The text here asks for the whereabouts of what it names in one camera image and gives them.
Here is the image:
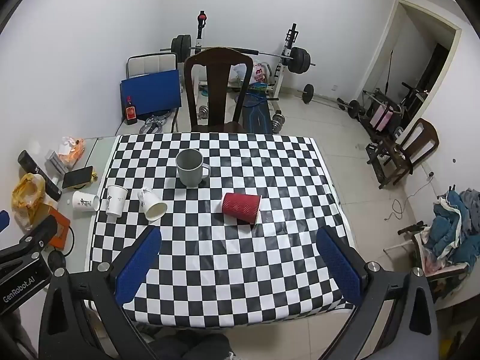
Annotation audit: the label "exercise machine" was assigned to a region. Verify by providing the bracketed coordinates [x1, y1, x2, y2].
[361, 82, 429, 133]

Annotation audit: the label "black white checkered tablecloth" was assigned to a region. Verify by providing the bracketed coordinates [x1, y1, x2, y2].
[85, 132, 355, 327]

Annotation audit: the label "brown wooden chair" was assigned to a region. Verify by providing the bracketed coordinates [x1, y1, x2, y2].
[379, 118, 440, 190]

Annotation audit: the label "dark sauce bottle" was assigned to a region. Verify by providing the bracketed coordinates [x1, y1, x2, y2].
[125, 96, 138, 127]

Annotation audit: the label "floor cable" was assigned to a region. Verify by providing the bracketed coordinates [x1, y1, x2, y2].
[384, 172, 436, 223]

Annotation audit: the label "black metal frame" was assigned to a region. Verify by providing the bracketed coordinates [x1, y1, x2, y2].
[365, 134, 399, 190]

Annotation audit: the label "white printed paper cup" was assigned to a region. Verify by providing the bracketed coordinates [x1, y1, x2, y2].
[105, 185, 129, 218]
[137, 187, 168, 222]
[72, 190, 101, 212]

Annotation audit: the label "white weight bench rack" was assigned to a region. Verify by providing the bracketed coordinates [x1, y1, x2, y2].
[191, 9, 299, 103]

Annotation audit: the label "barbell with black plates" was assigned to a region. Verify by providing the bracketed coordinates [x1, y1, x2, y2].
[160, 34, 312, 74]

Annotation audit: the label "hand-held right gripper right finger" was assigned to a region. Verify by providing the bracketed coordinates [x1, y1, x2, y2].
[316, 226, 439, 360]

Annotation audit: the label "red ribbed paper cup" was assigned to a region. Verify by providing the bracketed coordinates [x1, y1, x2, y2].
[221, 192, 262, 226]

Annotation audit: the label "orange box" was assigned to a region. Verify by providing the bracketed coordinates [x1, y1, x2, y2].
[37, 204, 71, 251]

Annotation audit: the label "grey mug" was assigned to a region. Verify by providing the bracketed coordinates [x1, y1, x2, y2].
[175, 149, 212, 188]

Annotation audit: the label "grey small box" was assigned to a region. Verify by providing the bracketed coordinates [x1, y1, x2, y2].
[44, 149, 67, 176]

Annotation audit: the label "pile of clothes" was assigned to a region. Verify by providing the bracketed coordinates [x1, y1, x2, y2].
[419, 187, 480, 272]

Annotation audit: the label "white padded chair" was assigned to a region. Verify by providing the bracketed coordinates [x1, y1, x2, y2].
[126, 53, 178, 80]

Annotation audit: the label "long black remote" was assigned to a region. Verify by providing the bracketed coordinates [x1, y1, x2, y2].
[17, 150, 63, 202]

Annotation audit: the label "orange snack packets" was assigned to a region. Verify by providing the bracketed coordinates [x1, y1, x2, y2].
[58, 136, 86, 170]

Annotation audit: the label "white pink plastic bag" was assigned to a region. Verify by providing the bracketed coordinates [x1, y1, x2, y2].
[252, 61, 271, 84]

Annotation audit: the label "dark wooden chair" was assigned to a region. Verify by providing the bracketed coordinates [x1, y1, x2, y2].
[183, 47, 254, 134]

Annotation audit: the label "yellow plastic bag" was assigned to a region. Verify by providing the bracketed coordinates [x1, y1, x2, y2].
[11, 173, 47, 231]

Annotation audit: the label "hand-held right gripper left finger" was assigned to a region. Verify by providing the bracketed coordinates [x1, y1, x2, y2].
[37, 226, 163, 360]

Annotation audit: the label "person's dark trousers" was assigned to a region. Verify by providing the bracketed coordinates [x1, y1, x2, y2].
[148, 331, 235, 360]

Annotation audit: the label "blue board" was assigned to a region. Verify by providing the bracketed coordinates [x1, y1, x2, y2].
[119, 69, 183, 119]

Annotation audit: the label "black smartphone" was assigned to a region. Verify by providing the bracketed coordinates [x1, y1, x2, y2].
[61, 165, 95, 190]

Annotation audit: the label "small barbell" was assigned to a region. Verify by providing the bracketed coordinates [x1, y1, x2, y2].
[298, 83, 364, 119]

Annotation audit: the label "chrome weight plates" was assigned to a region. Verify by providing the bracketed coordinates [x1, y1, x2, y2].
[140, 109, 178, 133]

